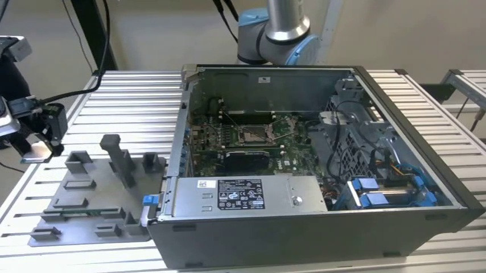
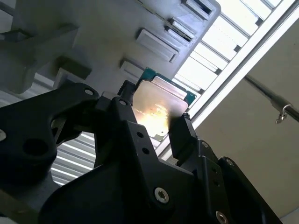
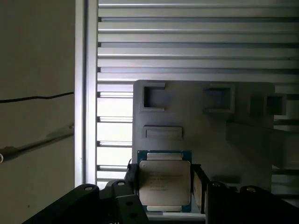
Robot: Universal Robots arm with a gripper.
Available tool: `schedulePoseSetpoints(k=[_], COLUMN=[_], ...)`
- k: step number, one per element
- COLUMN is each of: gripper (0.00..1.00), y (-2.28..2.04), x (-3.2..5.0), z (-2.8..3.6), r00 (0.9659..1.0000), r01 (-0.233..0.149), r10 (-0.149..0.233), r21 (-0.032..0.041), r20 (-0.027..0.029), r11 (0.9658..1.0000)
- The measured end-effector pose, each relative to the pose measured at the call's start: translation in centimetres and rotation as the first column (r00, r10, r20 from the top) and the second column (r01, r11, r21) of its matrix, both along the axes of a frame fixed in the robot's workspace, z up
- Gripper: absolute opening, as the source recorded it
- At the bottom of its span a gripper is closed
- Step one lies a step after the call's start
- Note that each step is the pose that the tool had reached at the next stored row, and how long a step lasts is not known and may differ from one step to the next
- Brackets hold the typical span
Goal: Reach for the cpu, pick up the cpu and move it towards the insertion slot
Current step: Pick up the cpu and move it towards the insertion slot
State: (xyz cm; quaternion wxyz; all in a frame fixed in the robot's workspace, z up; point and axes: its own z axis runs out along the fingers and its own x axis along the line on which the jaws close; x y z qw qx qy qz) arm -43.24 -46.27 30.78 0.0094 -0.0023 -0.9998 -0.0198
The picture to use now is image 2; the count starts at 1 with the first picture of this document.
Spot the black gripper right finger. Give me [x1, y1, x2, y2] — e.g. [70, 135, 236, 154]
[168, 112, 281, 224]

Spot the silver CPU green board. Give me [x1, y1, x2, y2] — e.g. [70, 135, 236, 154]
[133, 66, 199, 142]

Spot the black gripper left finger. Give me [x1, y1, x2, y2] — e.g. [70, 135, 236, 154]
[0, 80, 176, 213]

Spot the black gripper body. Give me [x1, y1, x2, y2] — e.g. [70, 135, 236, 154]
[38, 158, 211, 224]

